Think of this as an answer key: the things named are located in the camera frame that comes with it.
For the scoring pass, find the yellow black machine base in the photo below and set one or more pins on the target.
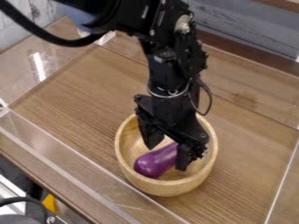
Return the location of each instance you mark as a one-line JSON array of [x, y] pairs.
[[36, 212]]

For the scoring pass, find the clear acrylic corner bracket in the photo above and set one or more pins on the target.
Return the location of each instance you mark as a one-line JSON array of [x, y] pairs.
[[95, 36]]

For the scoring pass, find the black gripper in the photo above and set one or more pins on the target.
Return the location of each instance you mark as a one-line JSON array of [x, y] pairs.
[[168, 116]]

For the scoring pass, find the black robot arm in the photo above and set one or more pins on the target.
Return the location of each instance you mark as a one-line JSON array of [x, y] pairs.
[[163, 26]]

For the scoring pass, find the clear acrylic tray walls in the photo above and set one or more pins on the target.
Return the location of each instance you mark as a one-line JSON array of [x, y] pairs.
[[116, 161]]

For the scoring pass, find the brown wooden bowl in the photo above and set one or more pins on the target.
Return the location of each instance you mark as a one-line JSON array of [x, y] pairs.
[[175, 182]]

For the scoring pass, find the purple toy eggplant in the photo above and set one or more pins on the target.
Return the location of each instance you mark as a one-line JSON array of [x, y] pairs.
[[155, 162]]

